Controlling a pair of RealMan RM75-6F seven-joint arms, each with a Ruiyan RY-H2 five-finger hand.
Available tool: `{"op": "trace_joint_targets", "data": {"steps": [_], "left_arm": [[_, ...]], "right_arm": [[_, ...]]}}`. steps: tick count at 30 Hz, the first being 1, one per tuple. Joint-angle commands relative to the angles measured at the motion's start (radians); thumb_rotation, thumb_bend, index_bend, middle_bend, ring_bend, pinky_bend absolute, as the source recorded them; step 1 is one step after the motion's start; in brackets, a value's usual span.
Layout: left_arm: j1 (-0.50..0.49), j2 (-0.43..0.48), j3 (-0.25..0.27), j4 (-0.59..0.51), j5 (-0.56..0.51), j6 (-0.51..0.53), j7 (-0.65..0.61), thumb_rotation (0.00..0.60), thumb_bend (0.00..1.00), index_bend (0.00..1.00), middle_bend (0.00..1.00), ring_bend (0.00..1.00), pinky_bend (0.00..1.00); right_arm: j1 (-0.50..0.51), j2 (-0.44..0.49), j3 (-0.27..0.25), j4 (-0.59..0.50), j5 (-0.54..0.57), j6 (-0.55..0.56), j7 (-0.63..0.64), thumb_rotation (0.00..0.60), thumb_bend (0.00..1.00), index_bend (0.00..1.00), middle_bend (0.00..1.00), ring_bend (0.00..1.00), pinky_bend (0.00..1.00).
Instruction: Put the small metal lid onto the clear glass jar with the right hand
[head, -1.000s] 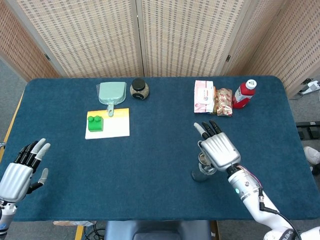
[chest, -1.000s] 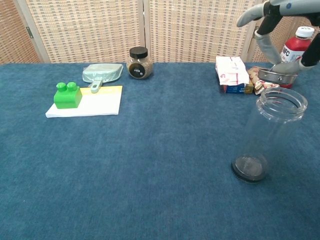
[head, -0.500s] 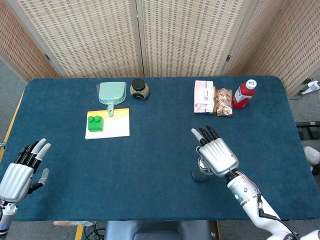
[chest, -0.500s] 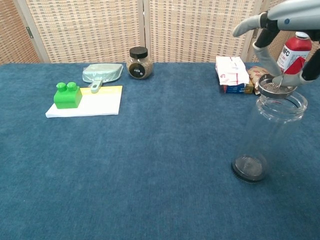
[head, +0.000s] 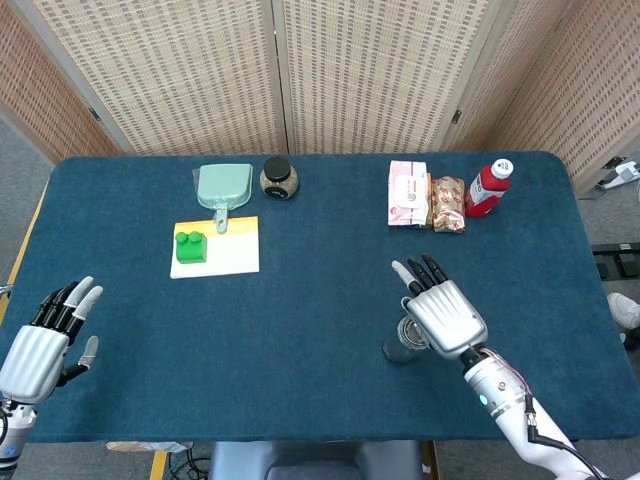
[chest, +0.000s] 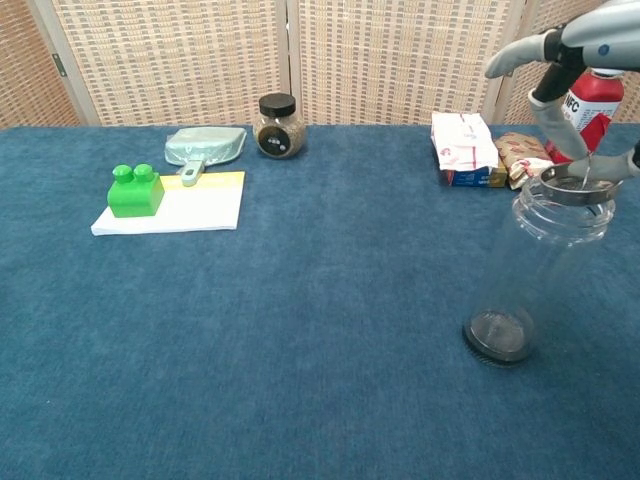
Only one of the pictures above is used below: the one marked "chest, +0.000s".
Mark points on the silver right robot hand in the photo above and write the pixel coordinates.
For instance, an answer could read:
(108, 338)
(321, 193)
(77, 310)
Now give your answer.
(600, 35)

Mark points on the metal strainer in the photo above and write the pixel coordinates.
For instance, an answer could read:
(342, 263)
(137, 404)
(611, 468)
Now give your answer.
(575, 195)

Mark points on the clear tall glass jar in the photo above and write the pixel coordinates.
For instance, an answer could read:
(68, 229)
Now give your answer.
(550, 265)

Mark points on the red juice bottle white cap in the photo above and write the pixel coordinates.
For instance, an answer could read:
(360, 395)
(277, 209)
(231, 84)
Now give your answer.
(600, 110)

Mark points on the brown red snack packet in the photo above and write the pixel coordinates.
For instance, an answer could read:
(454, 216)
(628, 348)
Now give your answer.
(520, 152)

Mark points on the blue yellow carton box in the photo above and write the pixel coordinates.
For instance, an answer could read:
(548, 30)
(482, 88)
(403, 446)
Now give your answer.
(472, 178)

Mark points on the glass jar black lid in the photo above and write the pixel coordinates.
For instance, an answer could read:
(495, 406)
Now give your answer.
(279, 135)

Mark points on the blue tablecloth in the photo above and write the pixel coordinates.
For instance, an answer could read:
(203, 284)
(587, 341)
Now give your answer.
(310, 310)

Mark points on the pale green dustpan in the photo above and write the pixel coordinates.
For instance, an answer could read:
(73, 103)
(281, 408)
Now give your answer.
(205, 145)

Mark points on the woven folding screen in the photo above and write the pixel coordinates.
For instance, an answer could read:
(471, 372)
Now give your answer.
(175, 60)

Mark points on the white yellow notepad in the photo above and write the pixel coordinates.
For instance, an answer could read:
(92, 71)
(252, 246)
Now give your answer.
(200, 207)

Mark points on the green toy building brick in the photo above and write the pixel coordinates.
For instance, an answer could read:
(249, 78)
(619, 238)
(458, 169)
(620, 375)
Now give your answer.
(135, 197)

